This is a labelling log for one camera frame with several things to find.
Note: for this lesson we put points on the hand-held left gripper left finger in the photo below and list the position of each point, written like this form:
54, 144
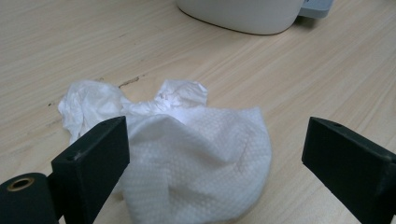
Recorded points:
90, 161

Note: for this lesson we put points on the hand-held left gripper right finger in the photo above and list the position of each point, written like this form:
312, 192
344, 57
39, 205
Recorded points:
351, 168

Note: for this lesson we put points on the white tissue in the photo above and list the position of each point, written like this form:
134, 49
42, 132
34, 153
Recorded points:
90, 105

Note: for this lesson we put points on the white textured wipe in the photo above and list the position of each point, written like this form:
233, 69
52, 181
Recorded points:
193, 161

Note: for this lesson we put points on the white pedal trash bin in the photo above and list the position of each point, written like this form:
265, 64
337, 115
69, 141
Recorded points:
243, 15

